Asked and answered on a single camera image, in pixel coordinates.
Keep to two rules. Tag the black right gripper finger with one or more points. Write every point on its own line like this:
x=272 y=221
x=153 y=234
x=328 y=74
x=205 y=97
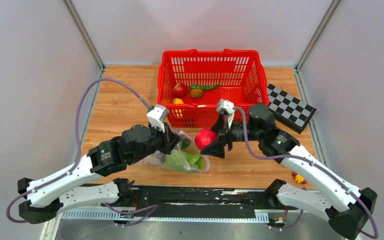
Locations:
x=219 y=126
x=215 y=149

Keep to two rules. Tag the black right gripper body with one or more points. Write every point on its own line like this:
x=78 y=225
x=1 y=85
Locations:
x=236 y=133

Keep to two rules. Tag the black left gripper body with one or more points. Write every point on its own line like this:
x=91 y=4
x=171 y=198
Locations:
x=164 y=142

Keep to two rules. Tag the red apple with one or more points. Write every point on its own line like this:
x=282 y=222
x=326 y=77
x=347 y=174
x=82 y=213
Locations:
x=180 y=90
x=204 y=138

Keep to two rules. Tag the green white napa cabbage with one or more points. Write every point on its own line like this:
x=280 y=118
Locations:
x=184 y=162

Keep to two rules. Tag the clear zip top bag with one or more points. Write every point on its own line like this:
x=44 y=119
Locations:
x=157 y=159

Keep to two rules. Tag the brown yellow fruit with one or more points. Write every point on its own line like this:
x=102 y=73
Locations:
x=196 y=93

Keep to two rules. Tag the yellow lemon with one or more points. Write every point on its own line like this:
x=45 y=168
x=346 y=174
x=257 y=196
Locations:
x=177 y=101

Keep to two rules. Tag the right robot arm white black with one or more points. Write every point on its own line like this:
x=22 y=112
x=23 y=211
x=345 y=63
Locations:
x=345 y=206

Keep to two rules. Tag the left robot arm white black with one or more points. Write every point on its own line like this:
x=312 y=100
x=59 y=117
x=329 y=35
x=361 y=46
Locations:
x=68 y=188

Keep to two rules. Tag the green chili pepper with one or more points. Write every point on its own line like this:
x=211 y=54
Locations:
x=204 y=87

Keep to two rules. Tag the red plastic shopping basket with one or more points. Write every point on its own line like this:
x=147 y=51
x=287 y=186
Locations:
x=240 y=73

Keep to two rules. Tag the black white checkerboard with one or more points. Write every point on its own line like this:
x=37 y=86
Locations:
x=288 y=109

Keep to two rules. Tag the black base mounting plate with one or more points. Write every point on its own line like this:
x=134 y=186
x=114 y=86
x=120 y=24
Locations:
x=201 y=202

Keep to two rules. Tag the yellow orange toy car right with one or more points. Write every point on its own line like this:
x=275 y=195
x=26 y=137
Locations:
x=298 y=178

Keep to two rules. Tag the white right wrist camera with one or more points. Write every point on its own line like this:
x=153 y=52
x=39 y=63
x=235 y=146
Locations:
x=226 y=107

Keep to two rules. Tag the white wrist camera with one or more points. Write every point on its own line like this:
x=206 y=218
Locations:
x=157 y=116
x=226 y=107

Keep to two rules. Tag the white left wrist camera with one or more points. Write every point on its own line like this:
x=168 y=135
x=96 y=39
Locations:
x=157 y=116

